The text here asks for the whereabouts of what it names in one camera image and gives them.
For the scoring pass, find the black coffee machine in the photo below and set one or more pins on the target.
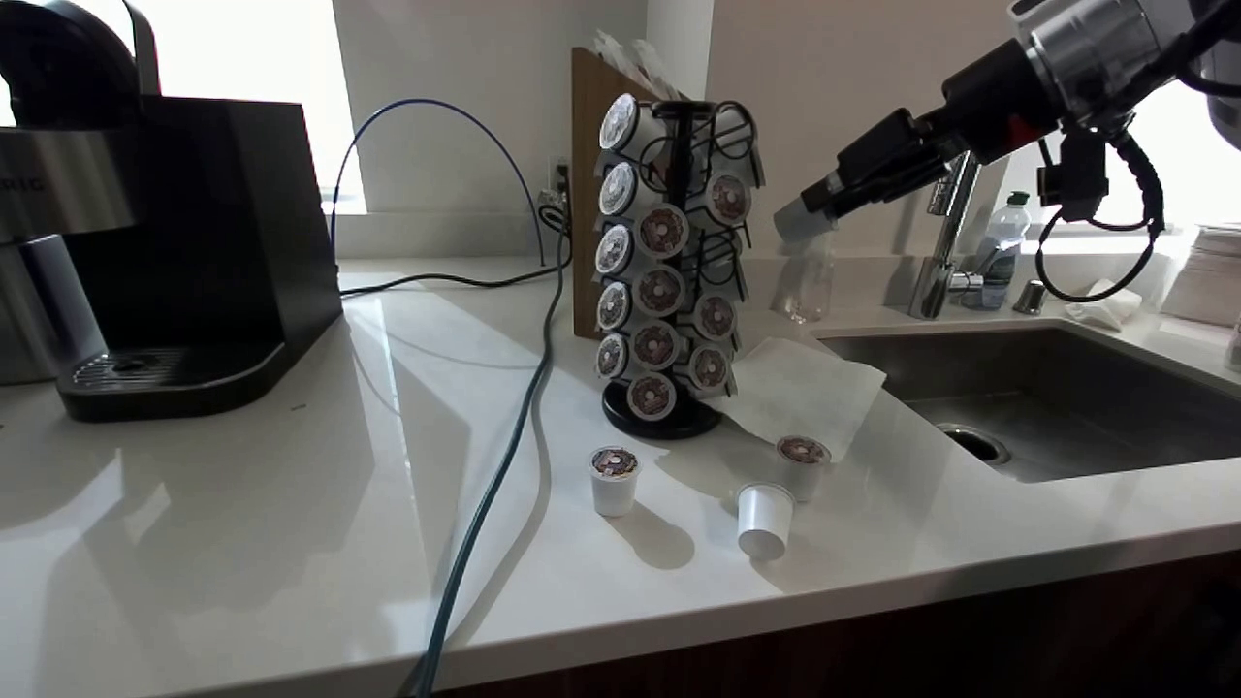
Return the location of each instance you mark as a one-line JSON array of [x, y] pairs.
[[194, 233]]

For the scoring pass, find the wall outlet with plug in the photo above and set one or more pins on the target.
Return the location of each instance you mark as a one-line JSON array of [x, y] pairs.
[[565, 188]]

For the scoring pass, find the brown wooden board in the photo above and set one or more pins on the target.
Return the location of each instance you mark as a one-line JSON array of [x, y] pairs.
[[578, 258]]

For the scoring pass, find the white paper filters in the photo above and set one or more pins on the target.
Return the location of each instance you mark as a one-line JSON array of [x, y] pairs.
[[635, 64]]

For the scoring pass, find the small clear bottle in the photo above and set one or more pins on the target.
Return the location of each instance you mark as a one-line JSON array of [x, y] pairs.
[[1005, 246]]

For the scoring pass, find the sink drain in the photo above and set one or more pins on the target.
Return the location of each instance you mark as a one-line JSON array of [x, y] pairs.
[[979, 449]]

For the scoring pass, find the chrome faucet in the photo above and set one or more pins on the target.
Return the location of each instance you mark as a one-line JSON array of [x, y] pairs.
[[953, 238]]

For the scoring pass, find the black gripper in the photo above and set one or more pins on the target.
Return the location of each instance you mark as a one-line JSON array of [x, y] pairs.
[[1011, 101]]

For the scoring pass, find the white coffee capsule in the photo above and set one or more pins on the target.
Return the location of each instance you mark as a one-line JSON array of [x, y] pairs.
[[760, 521]]

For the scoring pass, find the white capsule dark red lid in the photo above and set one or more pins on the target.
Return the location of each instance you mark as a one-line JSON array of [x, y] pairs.
[[616, 484]]

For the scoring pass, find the black metal capsule holder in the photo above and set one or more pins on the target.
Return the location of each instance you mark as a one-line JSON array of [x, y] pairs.
[[698, 418]]

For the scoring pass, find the dark wooden cabinet front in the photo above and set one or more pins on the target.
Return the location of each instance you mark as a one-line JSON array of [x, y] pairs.
[[904, 644]]

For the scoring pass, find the crumpled white cloth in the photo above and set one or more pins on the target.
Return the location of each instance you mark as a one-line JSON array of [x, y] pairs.
[[1107, 308]]

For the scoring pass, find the clear drinking glass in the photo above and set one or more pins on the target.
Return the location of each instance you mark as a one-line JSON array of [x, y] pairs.
[[806, 290]]

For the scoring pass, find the stainless steel sink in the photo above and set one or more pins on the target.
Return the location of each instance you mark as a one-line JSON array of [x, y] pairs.
[[1098, 389]]

